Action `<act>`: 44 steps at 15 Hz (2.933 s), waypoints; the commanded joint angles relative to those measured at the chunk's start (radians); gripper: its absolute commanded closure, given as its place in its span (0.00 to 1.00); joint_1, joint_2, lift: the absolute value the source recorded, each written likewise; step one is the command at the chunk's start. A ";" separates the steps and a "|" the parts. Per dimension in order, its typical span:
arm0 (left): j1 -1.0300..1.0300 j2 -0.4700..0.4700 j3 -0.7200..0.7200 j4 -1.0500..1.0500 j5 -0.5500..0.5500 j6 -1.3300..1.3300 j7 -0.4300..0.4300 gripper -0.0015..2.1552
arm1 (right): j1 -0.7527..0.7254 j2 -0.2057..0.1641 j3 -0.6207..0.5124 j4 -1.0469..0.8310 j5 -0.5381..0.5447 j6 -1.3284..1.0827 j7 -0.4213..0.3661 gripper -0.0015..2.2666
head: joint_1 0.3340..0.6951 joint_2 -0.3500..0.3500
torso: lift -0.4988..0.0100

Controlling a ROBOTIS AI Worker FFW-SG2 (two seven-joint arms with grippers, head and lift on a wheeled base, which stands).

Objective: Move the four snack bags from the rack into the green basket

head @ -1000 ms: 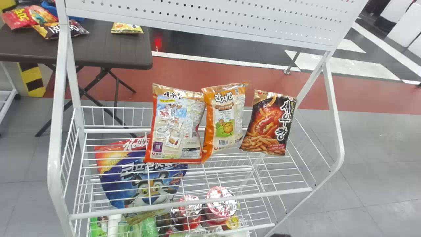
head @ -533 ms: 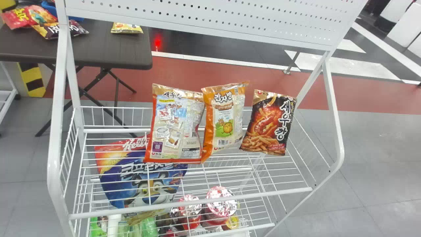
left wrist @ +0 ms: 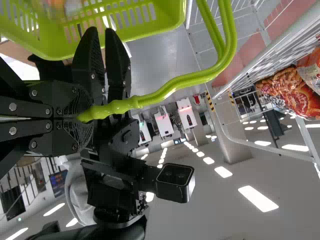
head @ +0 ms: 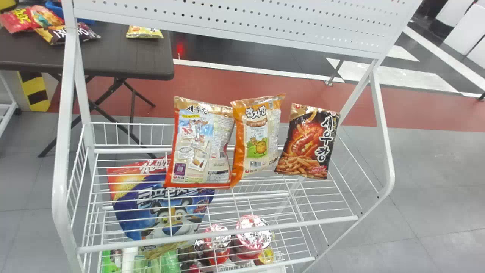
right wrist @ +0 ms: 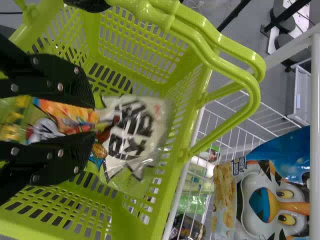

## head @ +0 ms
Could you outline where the yellow snack packet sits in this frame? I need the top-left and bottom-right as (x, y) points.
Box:
(126, 25), (164, 39)

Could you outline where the red noodle cup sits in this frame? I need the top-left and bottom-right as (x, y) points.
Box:
(201, 224), (232, 266)
(232, 214), (274, 261)

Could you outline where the black snack packet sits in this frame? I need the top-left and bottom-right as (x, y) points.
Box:
(274, 103), (341, 180)
(35, 22), (101, 46)

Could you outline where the green bottle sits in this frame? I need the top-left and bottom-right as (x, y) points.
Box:
(133, 250), (181, 273)

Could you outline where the blue cereal bag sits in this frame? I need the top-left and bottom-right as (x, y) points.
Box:
(106, 156), (215, 243)

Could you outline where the white wire rack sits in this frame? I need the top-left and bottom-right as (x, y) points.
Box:
(52, 0), (423, 273)

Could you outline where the yellow black striped post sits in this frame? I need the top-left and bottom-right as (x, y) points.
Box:
(17, 71), (51, 113)

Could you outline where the orange snack packet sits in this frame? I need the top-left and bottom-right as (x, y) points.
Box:
(230, 94), (286, 186)

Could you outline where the dark side table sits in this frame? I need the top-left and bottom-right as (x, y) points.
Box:
(0, 21), (175, 158)

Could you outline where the yellow can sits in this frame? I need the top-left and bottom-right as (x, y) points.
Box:
(258, 248), (275, 265)

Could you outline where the red snack packet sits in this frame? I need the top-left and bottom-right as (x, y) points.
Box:
(163, 96), (235, 189)
(0, 5), (64, 34)

